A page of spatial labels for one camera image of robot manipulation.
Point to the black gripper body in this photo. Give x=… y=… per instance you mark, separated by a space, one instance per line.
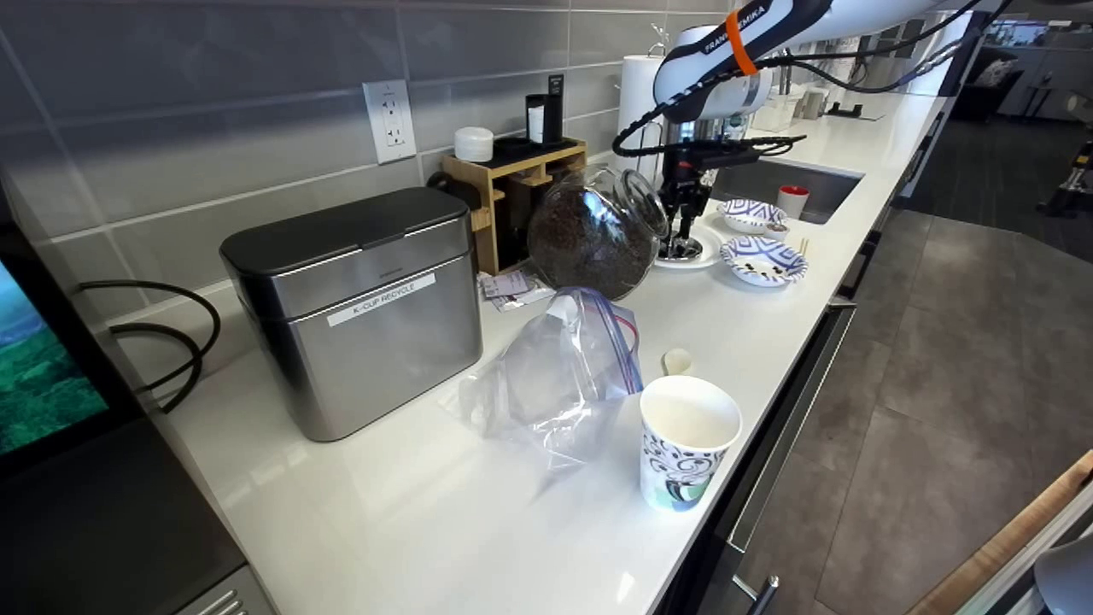
x=686 y=176

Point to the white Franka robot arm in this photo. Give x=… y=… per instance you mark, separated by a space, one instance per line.
x=798 y=29

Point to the glass jar of coffee beans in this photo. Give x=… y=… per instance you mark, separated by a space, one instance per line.
x=585 y=243

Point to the plain white paper plate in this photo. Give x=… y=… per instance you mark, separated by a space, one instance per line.
x=707 y=254

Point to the empty blue patterned paper bowl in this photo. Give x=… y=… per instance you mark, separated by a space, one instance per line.
x=751 y=213

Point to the patterned bowl with coffee beans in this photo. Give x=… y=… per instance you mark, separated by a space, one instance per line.
x=758 y=263

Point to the white paper towel roll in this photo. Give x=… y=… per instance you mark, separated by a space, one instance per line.
x=636 y=90

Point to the white cup with red top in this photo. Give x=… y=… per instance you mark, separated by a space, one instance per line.
x=793 y=200

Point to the small white coffee pod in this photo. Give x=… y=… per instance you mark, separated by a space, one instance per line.
x=800 y=243

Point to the dark kitchen sink basin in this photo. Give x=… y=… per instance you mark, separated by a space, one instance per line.
x=832 y=184

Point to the tall black box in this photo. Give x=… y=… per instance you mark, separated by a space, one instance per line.
x=553 y=108

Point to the black and white box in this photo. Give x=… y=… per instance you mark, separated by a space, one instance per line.
x=534 y=121

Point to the crumpled printed paper packet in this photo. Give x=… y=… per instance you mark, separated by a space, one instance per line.
x=514 y=284

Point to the wooden countertop organizer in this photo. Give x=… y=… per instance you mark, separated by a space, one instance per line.
x=488 y=200

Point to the clear plastic zip bag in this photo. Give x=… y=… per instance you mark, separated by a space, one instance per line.
x=551 y=382

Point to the patterned paper cup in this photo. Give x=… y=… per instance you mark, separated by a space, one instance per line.
x=684 y=444

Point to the small white round container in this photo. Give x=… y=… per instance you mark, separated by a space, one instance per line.
x=472 y=146

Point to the stainless steel countertop bin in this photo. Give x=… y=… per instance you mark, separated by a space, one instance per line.
x=362 y=319

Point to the wooden board edge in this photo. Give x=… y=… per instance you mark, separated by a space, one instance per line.
x=1002 y=537

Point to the grey round object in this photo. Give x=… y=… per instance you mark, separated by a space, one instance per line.
x=1071 y=578

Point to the black coffee machine with screen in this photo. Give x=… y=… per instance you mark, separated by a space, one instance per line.
x=70 y=524

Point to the white wall outlet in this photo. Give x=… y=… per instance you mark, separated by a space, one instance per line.
x=391 y=121

